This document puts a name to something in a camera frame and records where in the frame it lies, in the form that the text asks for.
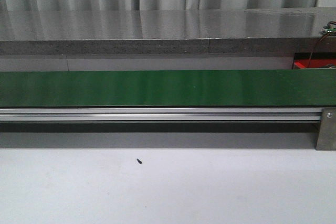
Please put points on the grey stone counter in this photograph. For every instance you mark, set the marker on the grey stone counter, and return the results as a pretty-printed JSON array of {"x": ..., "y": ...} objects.
[{"x": 84, "y": 32}]

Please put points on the red plastic tray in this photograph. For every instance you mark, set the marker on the red plastic tray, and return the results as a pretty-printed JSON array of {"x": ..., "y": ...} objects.
[{"x": 317, "y": 60}]

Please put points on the green conveyor belt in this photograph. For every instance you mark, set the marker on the green conveyor belt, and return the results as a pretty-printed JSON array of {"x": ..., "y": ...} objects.
[{"x": 305, "y": 87}]

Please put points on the small green circuit board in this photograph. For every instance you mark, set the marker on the small green circuit board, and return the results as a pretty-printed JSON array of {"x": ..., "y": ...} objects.
[{"x": 329, "y": 29}]

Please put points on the aluminium conveyor frame rail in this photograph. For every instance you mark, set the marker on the aluminium conveyor frame rail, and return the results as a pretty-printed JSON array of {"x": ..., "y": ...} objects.
[{"x": 159, "y": 114}]

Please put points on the steel conveyor support bracket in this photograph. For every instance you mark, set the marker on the steel conveyor support bracket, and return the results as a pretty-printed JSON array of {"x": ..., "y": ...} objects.
[{"x": 326, "y": 137}]

